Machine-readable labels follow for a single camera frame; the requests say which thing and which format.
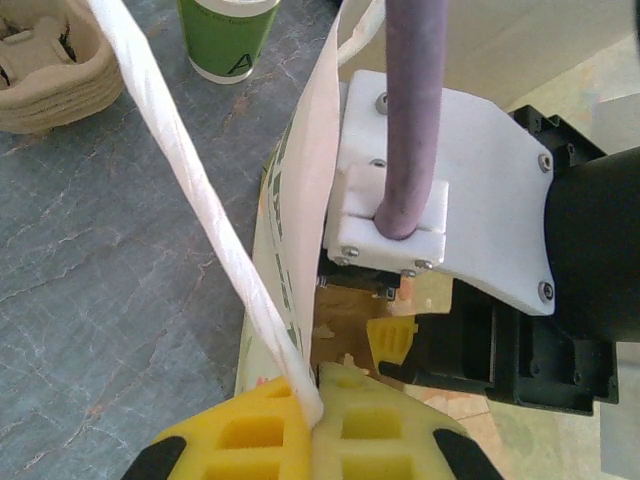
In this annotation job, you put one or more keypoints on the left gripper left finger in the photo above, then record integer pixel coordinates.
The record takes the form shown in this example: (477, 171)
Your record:
(240, 440)

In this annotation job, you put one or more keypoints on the brown pulp cup carrier stack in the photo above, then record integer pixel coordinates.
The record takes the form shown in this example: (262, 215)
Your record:
(50, 90)

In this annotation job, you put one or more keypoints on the stack of paper cups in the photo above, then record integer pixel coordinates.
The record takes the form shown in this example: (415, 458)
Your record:
(220, 45)

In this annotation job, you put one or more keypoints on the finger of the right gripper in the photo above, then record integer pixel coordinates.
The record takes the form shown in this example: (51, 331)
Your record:
(392, 340)

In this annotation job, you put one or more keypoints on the white paper takeout bag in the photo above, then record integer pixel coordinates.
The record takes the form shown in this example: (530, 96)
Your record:
(305, 210)

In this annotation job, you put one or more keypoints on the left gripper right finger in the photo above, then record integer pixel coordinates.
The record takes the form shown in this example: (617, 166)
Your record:
(390, 440)

